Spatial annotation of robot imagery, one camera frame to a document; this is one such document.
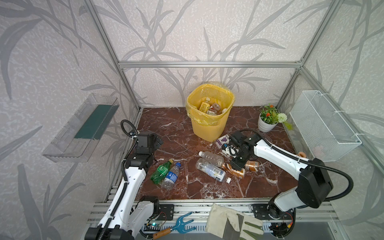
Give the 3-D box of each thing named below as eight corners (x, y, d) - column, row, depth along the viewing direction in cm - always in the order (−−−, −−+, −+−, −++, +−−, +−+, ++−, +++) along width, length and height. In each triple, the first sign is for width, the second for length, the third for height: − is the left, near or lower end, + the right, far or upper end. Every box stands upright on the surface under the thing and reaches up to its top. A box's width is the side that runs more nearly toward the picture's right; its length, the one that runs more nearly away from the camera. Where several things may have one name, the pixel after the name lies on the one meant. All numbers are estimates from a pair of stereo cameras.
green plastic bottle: (149, 179, 86) (147, 177, 83) (169, 159, 95) (168, 156, 91) (156, 186, 84) (154, 184, 80) (176, 165, 92) (175, 162, 89)
